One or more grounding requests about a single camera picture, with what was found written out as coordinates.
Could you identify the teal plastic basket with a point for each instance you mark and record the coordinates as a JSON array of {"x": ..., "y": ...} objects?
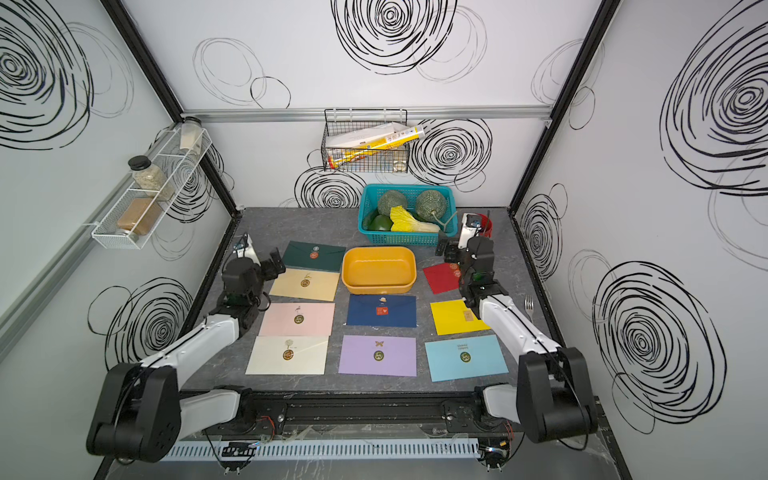
[{"x": 369, "y": 202}]

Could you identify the purple envelope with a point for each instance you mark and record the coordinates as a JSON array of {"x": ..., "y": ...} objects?
[{"x": 378, "y": 356}]

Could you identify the tan kraft envelope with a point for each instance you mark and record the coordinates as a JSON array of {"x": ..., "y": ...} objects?
[{"x": 306, "y": 284}]

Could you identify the silver fork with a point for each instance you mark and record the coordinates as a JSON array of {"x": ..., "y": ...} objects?
[{"x": 529, "y": 307}]

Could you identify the green melon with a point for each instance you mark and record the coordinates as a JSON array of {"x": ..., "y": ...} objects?
[
  {"x": 389, "y": 200},
  {"x": 431, "y": 205}
]

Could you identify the red cup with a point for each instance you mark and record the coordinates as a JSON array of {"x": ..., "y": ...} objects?
[{"x": 485, "y": 228}]

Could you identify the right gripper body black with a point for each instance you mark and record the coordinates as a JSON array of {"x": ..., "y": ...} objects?
[{"x": 453, "y": 253}]

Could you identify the jar with black lid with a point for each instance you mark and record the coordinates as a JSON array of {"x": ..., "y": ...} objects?
[{"x": 146, "y": 174}]

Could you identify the white slotted cable duct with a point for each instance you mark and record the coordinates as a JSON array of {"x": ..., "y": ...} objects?
[{"x": 349, "y": 449}]

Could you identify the yellow envelope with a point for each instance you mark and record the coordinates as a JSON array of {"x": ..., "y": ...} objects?
[{"x": 453, "y": 317}]

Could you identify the white wire wall shelf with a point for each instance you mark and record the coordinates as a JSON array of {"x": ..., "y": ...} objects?
[{"x": 185, "y": 199}]

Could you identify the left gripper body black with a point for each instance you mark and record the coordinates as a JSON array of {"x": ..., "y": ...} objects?
[{"x": 265, "y": 273}]

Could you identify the yellow cabbage toy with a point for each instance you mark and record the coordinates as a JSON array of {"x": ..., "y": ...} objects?
[{"x": 403, "y": 221}]

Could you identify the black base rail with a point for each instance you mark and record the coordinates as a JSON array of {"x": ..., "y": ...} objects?
[{"x": 243, "y": 412}]

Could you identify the dark green envelope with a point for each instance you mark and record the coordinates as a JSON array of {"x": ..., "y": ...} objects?
[{"x": 314, "y": 256}]

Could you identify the left green melon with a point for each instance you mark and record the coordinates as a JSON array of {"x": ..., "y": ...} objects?
[{"x": 389, "y": 200}]

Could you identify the clear jar far shelf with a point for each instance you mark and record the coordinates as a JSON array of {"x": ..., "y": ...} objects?
[{"x": 191, "y": 135}]

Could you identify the black wire wall basket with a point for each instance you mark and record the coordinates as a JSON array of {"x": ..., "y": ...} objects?
[{"x": 361, "y": 159}]

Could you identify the cream white envelope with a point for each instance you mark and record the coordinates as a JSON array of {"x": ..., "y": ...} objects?
[{"x": 288, "y": 355}]

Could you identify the yellow plastic storage box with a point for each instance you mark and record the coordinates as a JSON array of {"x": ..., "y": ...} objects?
[{"x": 379, "y": 270}]

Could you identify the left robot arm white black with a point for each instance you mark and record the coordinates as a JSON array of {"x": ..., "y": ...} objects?
[{"x": 141, "y": 412}]

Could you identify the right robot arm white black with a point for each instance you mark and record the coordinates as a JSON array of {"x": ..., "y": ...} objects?
[{"x": 528, "y": 354}]

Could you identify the pink envelope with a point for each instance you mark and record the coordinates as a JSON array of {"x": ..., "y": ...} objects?
[{"x": 298, "y": 319}]

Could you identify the navy blue envelope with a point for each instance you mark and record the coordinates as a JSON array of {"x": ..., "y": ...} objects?
[{"x": 396, "y": 311}]

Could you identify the yellow white box in basket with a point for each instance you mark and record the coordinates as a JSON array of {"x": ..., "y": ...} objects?
[{"x": 381, "y": 138}]

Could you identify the green pepper toy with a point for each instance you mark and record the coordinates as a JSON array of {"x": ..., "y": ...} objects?
[{"x": 380, "y": 223}]

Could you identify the red envelope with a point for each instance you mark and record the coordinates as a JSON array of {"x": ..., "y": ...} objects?
[{"x": 443, "y": 277}]

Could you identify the right green melon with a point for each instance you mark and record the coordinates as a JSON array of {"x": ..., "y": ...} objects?
[{"x": 431, "y": 205}]

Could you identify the light blue envelope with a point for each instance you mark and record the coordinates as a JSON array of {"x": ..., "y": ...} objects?
[{"x": 464, "y": 358}]

